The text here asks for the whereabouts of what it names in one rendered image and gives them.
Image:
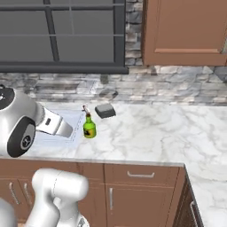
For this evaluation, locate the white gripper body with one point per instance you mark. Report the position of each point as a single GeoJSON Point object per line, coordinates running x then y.
{"type": "Point", "coordinates": [62, 127]}

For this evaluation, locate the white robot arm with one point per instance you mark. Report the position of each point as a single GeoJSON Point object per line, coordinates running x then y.
{"type": "Point", "coordinates": [17, 127]}

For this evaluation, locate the pale sink basin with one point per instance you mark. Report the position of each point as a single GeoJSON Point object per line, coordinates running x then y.
{"type": "Point", "coordinates": [72, 119]}

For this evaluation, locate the small sink tap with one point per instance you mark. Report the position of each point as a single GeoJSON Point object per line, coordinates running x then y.
{"type": "Point", "coordinates": [85, 108]}

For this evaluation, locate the brown sink front panel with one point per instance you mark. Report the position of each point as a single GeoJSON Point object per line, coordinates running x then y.
{"type": "Point", "coordinates": [35, 167]}

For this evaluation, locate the brown base cabinet door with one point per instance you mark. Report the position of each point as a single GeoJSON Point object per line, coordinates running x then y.
{"type": "Point", "coordinates": [23, 195]}
{"type": "Point", "coordinates": [6, 201]}
{"type": "Point", "coordinates": [139, 207]}

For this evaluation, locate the brown narrow cabinet door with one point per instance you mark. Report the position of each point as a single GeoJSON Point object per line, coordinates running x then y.
{"type": "Point", "coordinates": [96, 201]}

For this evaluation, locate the dark brown corner cabinet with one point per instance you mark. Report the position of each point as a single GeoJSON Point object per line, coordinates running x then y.
{"type": "Point", "coordinates": [184, 204]}

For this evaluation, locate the green glass bottle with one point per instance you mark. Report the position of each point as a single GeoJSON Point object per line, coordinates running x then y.
{"type": "Point", "coordinates": [89, 129]}

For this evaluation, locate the dark grey sponge block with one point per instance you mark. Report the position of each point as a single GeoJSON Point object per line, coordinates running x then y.
{"type": "Point", "coordinates": [105, 111]}

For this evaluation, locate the brown drawer front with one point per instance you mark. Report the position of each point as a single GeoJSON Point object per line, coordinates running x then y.
{"type": "Point", "coordinates": [142, 174]}

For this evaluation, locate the dark framed window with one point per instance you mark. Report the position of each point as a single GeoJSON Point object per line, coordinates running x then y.
{"type": "Point", "coordinates": [59, 32]}

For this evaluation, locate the brown wall cabinet door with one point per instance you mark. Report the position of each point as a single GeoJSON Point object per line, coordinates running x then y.
{"type": "Point", "coordinates": [186, 26]}

